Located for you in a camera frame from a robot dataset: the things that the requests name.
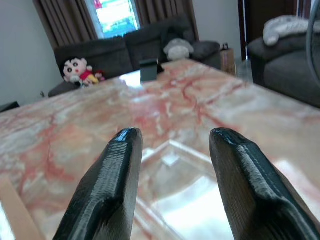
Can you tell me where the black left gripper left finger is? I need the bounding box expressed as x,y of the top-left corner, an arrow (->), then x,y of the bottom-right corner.
53,127 -> 144,240

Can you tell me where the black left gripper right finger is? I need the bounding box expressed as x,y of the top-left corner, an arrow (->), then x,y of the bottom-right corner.
209,127 -> 320,240

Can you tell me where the clear plastic tray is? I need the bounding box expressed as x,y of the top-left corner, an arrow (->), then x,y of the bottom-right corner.
134,139 -> 236,240

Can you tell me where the beige wooden board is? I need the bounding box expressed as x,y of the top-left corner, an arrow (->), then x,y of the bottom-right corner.
0,174 -> 46,240

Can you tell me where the cartoon boy plush doll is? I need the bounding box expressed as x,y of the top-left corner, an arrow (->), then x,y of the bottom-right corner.
62,56 -> 94,88

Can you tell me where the black box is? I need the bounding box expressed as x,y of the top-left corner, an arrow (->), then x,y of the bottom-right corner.
139,58 -> 165,83

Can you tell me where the dark grey armchair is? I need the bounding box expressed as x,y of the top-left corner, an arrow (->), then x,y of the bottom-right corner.
246,32 -> 320,108

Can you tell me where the cardboard box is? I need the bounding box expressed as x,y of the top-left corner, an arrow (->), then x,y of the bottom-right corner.
219,47 -> 236,77

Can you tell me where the dark grey sofa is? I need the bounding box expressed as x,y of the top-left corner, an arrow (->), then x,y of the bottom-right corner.
48,13 -> 222,98

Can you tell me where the grey white round plush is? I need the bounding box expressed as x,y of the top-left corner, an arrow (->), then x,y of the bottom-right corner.
163,38 -> 195,62

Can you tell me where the louvre window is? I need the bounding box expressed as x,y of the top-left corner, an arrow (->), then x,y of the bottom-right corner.
84,0 -> 141,40

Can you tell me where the grey white fluffy blanket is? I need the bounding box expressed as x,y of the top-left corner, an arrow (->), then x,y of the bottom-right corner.
262,15 -> 320,47

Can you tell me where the brown curtain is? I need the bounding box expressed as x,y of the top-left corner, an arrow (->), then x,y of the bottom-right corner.
32,0 -> 98,51
133,0 -> 200,42

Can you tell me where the dark brown door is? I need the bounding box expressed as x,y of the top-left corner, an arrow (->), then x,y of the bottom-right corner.
237,0 -> 313,61

